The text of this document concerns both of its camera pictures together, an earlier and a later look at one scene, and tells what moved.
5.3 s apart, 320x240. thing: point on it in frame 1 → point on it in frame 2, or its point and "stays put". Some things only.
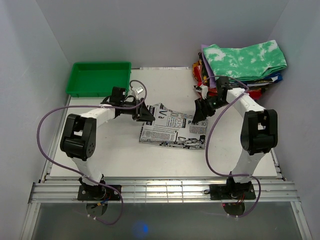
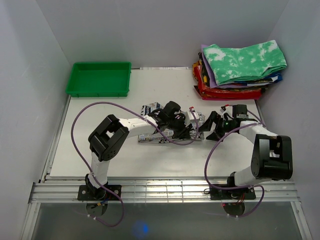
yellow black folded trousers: x=205 y=74 stays put
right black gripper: x=201 y=111 → x=207 y=125
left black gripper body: x=133 y=112 → x=178 y=126
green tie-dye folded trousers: x=246 y=63 stays put
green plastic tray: x=98 y=79 stays put
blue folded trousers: x=276 y=77 stays put
